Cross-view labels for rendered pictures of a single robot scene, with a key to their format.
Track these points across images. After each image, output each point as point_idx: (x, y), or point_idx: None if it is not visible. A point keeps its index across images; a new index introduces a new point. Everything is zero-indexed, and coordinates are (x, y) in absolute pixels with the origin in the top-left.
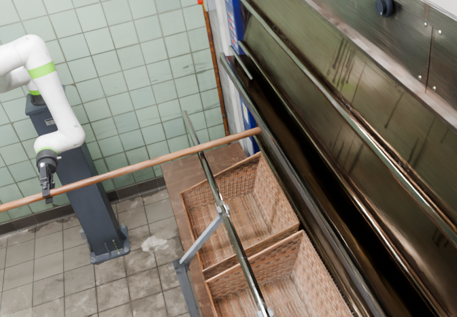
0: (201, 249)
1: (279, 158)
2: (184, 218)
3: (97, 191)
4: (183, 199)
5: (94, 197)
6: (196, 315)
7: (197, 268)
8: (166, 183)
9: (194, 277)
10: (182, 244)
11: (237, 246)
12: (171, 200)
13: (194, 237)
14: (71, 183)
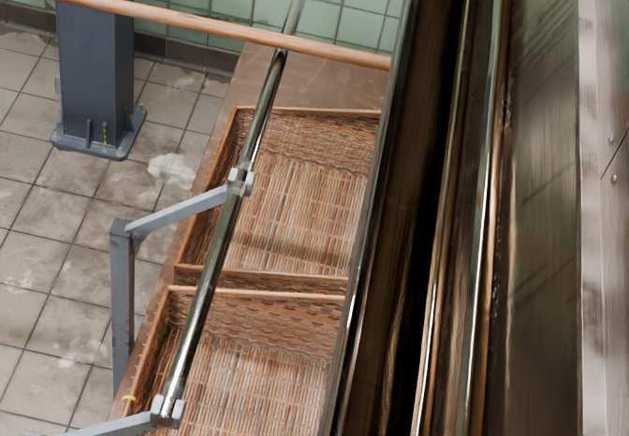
0: (212, 226)
1: (375, 143)
2: None
3: (111, 21)
4: (234, 121)
5: (101, 29)
6: (122, 334)
7: None
8: (234, 74)
9: (168, 268)
10: (187, 198)
11: (212, 260)
12: (223, 110)
13: None
14: None
